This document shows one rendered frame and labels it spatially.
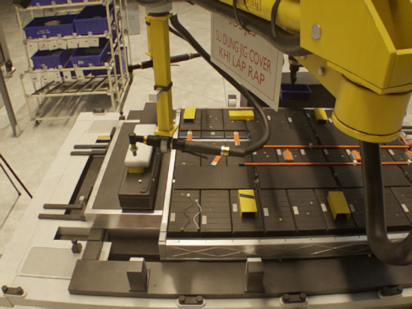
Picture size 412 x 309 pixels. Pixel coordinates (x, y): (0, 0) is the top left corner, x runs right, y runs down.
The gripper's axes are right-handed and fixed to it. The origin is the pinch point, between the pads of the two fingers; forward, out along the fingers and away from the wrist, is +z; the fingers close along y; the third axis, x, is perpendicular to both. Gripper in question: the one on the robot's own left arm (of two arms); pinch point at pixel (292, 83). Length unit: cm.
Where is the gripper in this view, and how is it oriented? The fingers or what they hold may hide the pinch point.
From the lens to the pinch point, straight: 272.0
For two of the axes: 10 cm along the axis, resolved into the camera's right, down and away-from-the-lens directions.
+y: 0.0, 5.7, -8.2
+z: 0.0, 8.2, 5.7
